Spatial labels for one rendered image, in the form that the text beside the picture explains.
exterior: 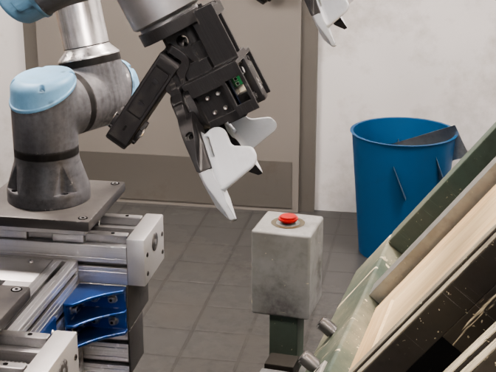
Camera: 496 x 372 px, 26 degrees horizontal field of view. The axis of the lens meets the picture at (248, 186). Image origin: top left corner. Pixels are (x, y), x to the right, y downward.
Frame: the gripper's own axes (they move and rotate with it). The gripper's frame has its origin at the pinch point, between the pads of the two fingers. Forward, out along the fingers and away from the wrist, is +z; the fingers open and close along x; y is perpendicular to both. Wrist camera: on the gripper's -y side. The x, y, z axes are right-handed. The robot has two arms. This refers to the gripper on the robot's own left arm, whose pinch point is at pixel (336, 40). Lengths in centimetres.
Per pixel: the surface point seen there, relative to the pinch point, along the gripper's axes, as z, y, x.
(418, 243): 37.3, -3.0, 0.5
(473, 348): 18, 16, -88
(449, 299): 24, 10, -61
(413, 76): 64, -34, 289
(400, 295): 41.2, -7.6, -9.1
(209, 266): 86, -129, 214
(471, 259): 21, 14, -60
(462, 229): 34.9, 6.2, -8.6
